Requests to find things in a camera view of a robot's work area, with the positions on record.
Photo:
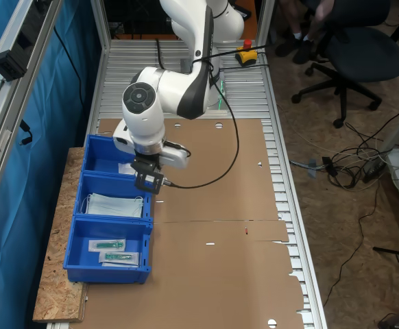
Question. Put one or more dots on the pale surgical masks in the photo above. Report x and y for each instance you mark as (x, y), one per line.
(114, 205)

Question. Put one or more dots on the yellow emergency stop button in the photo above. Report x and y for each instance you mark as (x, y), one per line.
(247, 56)

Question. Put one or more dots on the brown cardboard sheet with holes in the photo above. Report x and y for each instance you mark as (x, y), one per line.
(213, 171)

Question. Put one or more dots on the blue bin holding green packets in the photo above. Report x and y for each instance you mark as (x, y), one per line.
(107, 274)

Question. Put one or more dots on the clear packet with green item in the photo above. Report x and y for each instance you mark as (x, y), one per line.
(119, 257)
(107, 245)

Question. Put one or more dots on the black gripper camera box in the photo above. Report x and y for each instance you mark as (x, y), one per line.
(148, 168)

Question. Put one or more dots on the chipboard wood panel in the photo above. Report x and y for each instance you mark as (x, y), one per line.
(55, 294)

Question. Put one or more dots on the black hanging plug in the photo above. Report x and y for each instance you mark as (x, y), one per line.
(25, 138)

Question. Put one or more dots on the brown cardboard sheet with notches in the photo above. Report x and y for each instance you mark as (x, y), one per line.
(203, 291)

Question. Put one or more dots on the grey tape piece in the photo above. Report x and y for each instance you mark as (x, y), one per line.
(312, 168)

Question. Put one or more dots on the blue bin holding masks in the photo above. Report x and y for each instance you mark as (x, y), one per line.
(117, 186)

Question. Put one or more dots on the black power adapter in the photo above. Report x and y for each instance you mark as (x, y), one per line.
(374, 171)

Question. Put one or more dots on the dark office chair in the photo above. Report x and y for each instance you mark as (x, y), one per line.
(364, 55)

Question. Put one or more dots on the aluminium overhead beam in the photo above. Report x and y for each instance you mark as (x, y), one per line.
(0, 137)

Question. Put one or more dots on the person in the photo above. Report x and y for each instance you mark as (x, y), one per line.
(302, 51)

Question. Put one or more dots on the white packet in clear bag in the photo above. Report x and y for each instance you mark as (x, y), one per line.
(124, 168)

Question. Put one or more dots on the black box on beam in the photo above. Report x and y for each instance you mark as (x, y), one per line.
(9, 65)

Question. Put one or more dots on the aluminium frame post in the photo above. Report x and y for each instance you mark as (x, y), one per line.
(266, 20)
(101, 51)

